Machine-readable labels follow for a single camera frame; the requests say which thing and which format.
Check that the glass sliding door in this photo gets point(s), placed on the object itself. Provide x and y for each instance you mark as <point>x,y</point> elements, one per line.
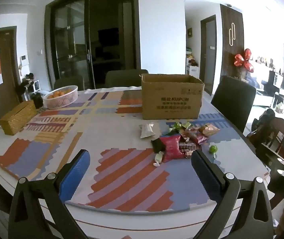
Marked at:
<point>82,42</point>

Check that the grey white snack packet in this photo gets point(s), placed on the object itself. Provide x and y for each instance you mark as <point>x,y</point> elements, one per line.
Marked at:
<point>147,130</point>

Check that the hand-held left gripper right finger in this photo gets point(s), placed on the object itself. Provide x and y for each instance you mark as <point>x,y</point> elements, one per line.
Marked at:
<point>206,176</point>

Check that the dark green bag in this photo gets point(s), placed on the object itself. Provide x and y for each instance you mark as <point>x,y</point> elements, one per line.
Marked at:
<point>264,120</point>

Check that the colourful patterned table mat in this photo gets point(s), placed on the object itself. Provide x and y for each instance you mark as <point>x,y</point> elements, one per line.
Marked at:
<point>122,129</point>

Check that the red snack packet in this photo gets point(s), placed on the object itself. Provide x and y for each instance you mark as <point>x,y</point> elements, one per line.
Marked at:
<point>194,137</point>

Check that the white wrapped candy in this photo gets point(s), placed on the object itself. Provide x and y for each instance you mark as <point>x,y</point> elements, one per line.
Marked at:
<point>158,158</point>

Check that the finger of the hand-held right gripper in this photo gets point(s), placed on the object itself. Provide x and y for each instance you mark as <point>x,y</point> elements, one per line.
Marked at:
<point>266,154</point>

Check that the brown cardboard box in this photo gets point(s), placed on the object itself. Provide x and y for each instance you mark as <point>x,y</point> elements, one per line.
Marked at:
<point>171,102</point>

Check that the white shelf unit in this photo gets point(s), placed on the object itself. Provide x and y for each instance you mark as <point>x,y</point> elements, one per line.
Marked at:
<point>191,64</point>

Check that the woven tissue box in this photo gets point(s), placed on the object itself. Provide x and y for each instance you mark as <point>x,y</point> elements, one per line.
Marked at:
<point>17,118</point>

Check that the green snack packet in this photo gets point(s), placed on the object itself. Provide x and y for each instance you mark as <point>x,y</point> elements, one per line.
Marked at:
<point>180,125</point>

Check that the white wall intercom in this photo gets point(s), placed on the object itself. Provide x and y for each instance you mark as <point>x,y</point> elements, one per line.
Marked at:
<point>24,60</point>

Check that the dark red checked candy bar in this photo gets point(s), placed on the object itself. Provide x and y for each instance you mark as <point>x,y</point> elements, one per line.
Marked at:
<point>186,150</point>

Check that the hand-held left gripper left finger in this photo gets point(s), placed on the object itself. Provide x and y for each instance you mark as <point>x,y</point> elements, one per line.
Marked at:
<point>74,176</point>

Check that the green round candy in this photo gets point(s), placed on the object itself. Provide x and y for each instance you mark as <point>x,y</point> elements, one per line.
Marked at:
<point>213,149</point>

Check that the dark wood wall panel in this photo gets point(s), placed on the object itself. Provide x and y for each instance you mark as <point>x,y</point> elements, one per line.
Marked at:
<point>238,29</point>

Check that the brown door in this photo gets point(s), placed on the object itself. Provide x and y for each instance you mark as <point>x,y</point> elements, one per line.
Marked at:
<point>4,99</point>

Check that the crimson snack packet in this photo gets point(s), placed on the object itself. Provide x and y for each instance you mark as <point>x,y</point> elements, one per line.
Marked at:
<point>171,148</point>

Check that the black snack packet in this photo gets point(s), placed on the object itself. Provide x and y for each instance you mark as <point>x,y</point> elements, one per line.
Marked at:
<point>157,144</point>

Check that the pile of oranges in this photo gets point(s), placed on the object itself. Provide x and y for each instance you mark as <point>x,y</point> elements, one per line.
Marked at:
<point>57,94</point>

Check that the dark chair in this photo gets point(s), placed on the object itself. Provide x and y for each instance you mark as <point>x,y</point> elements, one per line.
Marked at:
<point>233,102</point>
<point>69,83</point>
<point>124,78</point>

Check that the white plastic basket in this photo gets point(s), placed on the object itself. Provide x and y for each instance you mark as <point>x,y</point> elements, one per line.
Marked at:
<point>62,102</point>

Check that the red foil bow balloon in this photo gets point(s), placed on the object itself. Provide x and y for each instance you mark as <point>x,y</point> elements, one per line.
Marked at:
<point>244,59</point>

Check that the black monitor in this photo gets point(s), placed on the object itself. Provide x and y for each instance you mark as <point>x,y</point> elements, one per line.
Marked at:
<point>274,78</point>

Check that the dark hallway door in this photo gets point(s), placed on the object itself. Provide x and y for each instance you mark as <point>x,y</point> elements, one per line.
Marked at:
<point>208,54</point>

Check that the beige biscuit packet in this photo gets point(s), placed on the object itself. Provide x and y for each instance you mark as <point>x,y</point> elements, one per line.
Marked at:
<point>209,129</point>

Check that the small black jar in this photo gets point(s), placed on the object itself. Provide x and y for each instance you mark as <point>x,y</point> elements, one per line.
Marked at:
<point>37,100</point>

